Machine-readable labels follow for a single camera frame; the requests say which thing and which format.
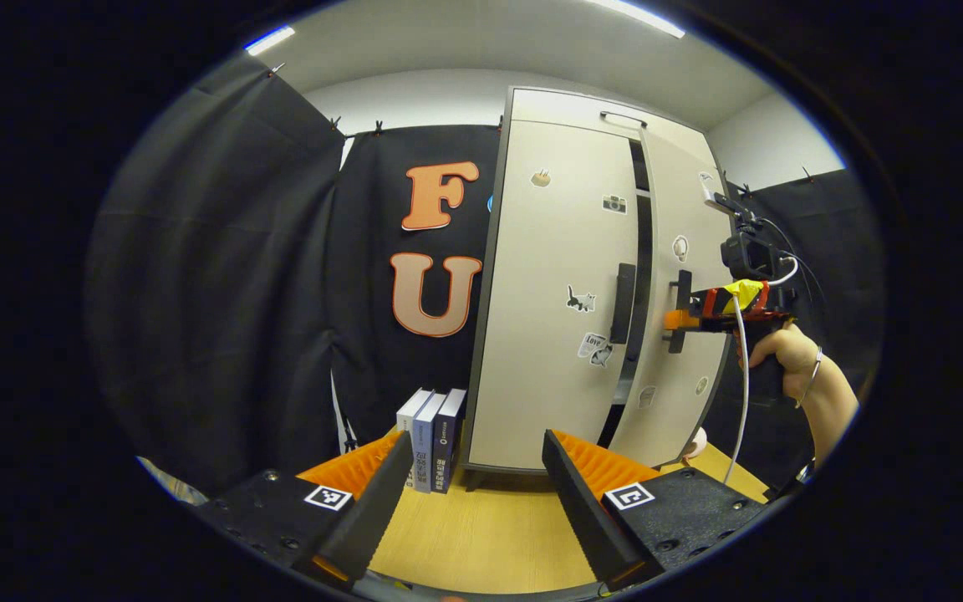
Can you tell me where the long ceiling light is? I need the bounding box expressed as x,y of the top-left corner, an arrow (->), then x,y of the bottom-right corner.
243,25 -> 297,57
586,0 -> 687,38

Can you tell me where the beige double-door shoe cabinet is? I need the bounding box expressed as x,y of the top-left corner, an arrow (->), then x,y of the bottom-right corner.
465,86 -> 741,494

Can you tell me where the cabinet door with camera sticker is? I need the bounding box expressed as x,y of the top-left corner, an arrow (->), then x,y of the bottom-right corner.
469,120 -> 641,471

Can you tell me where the beige drawer with black handle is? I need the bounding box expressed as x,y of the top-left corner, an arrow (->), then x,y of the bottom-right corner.
508,88 -> 710,168

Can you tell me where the black backdrop cloth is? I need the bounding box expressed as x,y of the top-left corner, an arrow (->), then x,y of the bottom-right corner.
84,54 -> 888,503

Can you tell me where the silver bracelet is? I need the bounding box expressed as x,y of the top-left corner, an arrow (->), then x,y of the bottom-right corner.
795,347 -> 823,409

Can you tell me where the white book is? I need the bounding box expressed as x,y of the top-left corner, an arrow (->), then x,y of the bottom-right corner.
396,387 -> 435,490

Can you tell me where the grey-blue book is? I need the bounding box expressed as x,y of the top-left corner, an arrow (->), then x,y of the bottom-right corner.
411,391 -> 449,494

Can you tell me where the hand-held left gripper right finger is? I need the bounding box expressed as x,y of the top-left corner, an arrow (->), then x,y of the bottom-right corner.
542,429 -> 771,593

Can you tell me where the navy book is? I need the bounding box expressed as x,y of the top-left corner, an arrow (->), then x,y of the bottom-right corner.
431,388 -> 468,494

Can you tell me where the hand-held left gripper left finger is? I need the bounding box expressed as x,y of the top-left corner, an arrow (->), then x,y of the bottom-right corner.
197,431 -> 415,590

